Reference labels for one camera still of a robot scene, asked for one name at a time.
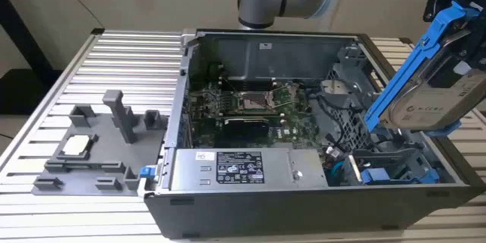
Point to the hard disk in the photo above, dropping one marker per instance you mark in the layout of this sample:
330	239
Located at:
429	106

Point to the metal disk bay cage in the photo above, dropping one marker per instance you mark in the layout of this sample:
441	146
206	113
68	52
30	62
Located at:
342	123

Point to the blue disk carrier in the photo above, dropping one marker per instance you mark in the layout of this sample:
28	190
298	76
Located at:
375	176

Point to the white sticker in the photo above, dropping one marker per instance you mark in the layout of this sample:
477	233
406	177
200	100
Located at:
266	45

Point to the green motherboard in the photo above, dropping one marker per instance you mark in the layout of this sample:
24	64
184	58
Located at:
299	123

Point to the CPU socket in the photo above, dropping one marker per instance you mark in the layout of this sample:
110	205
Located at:
251	102

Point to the black graphics card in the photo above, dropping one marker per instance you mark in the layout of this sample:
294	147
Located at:
243	127

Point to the black open PC case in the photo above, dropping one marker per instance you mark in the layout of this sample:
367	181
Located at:
266	214

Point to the silver power supply unit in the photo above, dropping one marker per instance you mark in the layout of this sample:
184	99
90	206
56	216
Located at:
190	169

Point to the blue case latch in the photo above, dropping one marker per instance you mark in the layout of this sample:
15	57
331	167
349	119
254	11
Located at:
146	172

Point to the grey parts rack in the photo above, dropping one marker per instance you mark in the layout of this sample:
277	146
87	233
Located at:
110	152

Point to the silver CPU plate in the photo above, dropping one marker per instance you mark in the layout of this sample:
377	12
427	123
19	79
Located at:
76	144

